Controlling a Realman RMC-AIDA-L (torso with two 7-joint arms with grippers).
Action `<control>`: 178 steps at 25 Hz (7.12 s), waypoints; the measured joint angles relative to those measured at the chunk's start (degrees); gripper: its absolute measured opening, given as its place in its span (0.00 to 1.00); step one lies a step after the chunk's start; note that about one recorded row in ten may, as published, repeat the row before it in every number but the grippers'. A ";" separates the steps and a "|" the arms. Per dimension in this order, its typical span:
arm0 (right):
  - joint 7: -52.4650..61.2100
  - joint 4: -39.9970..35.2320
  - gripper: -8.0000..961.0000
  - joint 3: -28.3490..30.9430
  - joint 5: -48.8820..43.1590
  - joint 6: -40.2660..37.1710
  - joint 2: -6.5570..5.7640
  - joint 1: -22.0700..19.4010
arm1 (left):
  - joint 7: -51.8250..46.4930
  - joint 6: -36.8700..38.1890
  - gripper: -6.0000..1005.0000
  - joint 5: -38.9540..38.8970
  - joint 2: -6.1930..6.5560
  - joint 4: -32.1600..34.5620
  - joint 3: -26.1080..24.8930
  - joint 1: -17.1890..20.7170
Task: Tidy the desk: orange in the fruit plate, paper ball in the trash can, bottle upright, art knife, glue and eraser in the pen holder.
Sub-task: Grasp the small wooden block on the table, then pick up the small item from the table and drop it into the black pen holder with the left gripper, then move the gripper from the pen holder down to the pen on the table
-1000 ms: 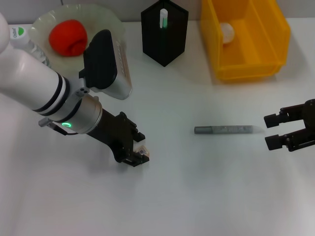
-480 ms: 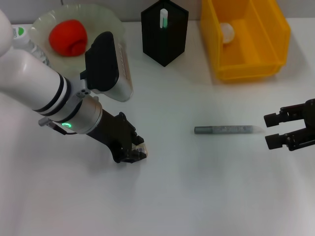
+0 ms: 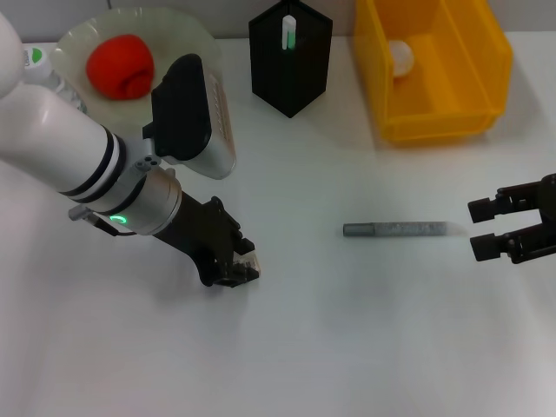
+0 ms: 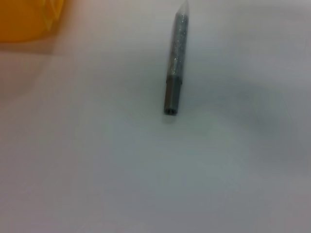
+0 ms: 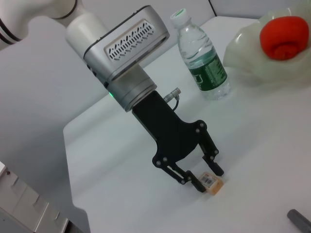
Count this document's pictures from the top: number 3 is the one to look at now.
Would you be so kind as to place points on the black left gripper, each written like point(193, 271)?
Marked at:
point(204, 234)

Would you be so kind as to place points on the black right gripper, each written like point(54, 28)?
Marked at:
point(549, 208)

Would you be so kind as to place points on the beige eraser with barcode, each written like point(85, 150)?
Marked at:
point(252, 260)

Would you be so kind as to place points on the grey glitter pen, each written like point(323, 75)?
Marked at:
point(391, 229)

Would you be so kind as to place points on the white paper ball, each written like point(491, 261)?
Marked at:
point(401, 58)

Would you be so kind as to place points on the orange toy fruit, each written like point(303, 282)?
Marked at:
point(119, 65)

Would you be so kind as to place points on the green pen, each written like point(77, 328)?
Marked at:
point(289, 32)

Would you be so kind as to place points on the clear green-label water bottle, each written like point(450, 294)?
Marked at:
point(37, 61)

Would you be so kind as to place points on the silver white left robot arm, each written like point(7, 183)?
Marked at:
point(56, 143)

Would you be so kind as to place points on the black mesh pen holder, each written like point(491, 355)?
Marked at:
point(289, 78)

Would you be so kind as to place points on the pale green glass fruit plate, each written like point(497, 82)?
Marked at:
point(108, 113)

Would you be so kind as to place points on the yellow plastic bin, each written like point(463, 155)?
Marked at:
point(447, 87)

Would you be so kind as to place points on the silver left connector plug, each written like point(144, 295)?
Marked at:
point(80, 213)

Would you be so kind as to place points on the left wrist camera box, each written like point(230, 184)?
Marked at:
point(187, 113)

